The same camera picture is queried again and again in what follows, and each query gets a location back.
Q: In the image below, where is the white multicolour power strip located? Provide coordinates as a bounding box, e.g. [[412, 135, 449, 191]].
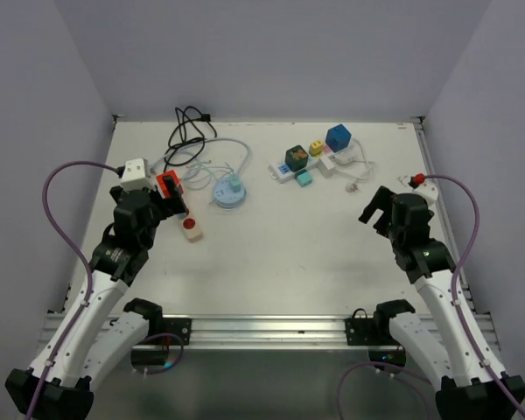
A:
[[269, 139, 358, 184]]

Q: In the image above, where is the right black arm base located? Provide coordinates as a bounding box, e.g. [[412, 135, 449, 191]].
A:
[[344, 308, 407, 368]]

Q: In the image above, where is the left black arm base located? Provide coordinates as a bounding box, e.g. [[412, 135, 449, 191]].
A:
[[130, 317, 192, 375]]

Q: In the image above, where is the teal charger plug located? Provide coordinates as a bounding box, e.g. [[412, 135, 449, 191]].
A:
[[295, 171, 313, 187]]

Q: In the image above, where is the beige red power strip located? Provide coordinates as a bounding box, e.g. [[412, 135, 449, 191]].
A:
[[178, 209, 203, 243]]

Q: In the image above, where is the dark green cube adapter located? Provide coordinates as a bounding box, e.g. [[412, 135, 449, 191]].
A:
[[284, 145, 309, 172]]

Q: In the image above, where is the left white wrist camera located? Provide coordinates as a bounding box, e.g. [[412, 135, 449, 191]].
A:
[[120, 157, 153, 192]]

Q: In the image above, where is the round light blue socket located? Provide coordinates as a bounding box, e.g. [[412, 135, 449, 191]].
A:
[[213, 175, 247, 209]]

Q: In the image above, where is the white power cord with plug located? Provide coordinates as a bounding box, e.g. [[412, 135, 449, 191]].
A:
[[332, 137, 377, 193]]

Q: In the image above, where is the mint green charger plug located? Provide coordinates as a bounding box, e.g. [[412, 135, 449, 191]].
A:
[[227, 175, 242, 193]]

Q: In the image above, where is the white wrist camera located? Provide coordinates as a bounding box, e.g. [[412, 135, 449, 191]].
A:
[[120, 157, 153, 192], [397, 175, 439, 207]]

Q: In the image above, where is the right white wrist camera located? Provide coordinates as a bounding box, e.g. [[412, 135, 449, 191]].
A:
[[397, 175, 439, 207]]

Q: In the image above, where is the aluminium rail frame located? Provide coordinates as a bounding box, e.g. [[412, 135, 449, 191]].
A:
[[41, 114, 502, 351]]

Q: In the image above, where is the yellow charger plug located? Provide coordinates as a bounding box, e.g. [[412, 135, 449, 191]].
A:
[[309, 140, 325, 158]]

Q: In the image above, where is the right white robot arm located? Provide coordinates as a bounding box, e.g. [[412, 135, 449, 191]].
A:
[[359, 186, 525, 419]]

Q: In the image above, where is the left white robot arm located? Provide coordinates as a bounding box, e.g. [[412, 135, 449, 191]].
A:
[[5, 173, 186, 419]]

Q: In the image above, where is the white adapter block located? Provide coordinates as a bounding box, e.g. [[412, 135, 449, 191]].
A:
[[317, 155, 335, 179]]

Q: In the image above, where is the red cube adapter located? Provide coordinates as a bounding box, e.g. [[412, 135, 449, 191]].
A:
[[156, 170, 184, 198]]

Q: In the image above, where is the black power cord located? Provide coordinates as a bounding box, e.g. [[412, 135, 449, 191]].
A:
[[164, 106, 218, 170]]

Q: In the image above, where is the blue cube adapter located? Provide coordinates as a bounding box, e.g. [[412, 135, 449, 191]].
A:
[[325, 124, 352, 152]]

